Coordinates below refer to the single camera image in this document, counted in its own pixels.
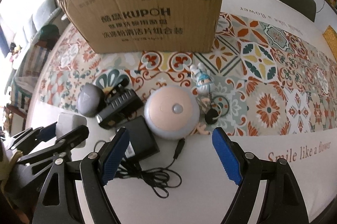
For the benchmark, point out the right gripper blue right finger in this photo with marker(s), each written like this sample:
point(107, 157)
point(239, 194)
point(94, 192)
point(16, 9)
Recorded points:
point(229, 155)

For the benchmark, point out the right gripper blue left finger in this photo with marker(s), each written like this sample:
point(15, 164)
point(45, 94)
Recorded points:
point(111, 154)

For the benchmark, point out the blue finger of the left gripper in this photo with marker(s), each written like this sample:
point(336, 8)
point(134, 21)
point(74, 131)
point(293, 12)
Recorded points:
point(46, 133)
point(72, 139)

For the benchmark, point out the white battery charger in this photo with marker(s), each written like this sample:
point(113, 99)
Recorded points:
point(68, 122)

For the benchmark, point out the grey oval mouse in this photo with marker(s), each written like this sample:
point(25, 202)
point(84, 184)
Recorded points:
point(91, 100)

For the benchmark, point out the black power adapter with cable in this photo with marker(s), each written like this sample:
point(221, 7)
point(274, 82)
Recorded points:
point(142, 146)

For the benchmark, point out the round pink night light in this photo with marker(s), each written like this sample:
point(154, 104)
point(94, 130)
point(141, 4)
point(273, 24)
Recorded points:
point(171, 112)

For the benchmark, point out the black ribbed charger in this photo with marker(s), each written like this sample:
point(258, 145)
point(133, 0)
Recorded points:
point(121, 102)

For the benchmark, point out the striped cushion chair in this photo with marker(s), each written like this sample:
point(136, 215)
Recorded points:
point(26, 77)

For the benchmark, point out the small blue-haired figurine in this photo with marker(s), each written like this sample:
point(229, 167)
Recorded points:
point(203, 80)

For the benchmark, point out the patterned table runner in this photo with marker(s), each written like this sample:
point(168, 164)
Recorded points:
point(258, 78)

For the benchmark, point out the grey sofa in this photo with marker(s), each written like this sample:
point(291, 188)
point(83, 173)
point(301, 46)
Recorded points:
point(21, 28)

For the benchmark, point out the brown cardboard box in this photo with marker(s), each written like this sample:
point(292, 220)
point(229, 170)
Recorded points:
point(118, 26)

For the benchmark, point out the black keychain disc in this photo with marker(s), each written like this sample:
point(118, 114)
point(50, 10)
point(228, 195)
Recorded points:
point(211, 116)

